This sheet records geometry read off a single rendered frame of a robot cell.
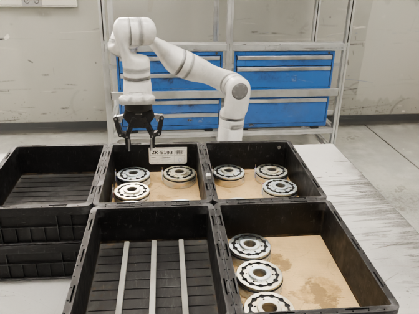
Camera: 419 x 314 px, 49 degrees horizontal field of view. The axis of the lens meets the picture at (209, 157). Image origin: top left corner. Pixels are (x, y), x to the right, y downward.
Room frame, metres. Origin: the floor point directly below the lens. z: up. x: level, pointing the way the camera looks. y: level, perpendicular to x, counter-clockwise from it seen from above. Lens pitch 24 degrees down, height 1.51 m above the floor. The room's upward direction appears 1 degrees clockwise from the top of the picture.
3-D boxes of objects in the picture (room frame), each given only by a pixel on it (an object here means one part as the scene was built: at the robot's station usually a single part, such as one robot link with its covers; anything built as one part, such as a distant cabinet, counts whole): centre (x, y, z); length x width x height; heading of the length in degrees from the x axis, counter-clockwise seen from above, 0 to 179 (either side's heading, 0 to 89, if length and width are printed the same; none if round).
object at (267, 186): (1.22, -0.22, 0.86); 0.10 x 0.10 x 0.01
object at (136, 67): (1.17, 0.20, 1.27); 0.09 x 0.07 x 0.15; 106
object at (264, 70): (3.19, -0.51, 0.60); 0.72 x 0.03 x 0.56; 98
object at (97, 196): (1.18, 0.16, 0.92); 0.40 x 0.30 x 0.02; 6
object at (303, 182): (1.21, -0.14, 0.87); 0.40 x 0.30 x 0.11; 6
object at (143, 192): (1.17, 0.22, 0.86); 0.10 x 0.10 x 0.01
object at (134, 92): (1.16, 0.19, 1.18); 0.11 x 0.09 x 0.06; 7
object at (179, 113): (3.08, 0.28, 0.60); 0.72 x 0.03 x 0.56; 98
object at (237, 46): (3.16, -0.11, 0.91); 1.70 x 0.10 x 0.05; 98
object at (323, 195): (1.21, -0.14, 0.92); 0.40 x 0.30 x 0.02; 6
